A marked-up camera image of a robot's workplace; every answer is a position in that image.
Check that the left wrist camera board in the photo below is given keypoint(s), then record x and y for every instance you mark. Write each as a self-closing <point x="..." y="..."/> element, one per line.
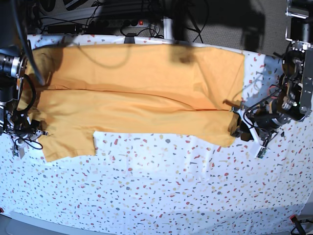
<point x="261" y="153"/>

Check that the white power strip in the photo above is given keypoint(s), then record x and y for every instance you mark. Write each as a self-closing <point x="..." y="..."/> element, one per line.
<point x="115" y="23"/>

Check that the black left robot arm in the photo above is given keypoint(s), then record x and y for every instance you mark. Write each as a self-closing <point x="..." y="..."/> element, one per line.
<point x="292" y="98"/>

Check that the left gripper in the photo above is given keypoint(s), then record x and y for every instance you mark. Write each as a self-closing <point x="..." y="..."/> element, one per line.
<point x="259" y="123"/>

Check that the yellow T-shirt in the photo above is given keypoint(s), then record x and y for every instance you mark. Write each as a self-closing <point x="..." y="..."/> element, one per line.
<point x="135" y="89"/>

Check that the terrazzo patterned table cloth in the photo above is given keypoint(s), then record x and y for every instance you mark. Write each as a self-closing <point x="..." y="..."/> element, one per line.
<point x="155" y="184"/>

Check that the red clamp right corner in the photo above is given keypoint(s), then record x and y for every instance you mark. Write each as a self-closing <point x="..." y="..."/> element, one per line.
<point x="293" y="219"/>

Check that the black power adapter brick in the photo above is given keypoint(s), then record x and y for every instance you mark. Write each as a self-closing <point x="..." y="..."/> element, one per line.
<point x="65" y="29"/>

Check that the black table clamp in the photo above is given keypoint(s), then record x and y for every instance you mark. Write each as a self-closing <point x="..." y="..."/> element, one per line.
<point x="129" y="38"/>

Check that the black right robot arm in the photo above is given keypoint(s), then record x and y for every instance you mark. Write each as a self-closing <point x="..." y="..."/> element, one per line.
<point x="17" y="91"/>

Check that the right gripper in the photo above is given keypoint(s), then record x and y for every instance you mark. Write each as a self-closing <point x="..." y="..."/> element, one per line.
<point x="24" y="133"/>

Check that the white metal post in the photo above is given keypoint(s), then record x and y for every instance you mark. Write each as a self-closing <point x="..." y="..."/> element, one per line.
<point x="168" y="28"/>

